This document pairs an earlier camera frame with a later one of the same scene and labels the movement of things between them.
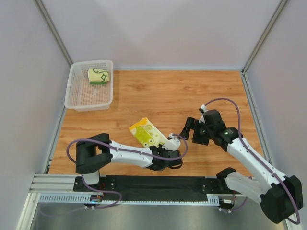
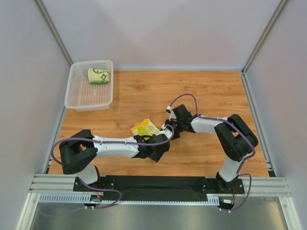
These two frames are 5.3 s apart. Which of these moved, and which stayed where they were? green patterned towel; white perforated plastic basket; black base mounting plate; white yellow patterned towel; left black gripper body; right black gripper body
Moved: right black gripper body; left black gripper body
Stayed: green patterned towel; white yellow patterned towel; black base mounting plate; white perforated plastic basket
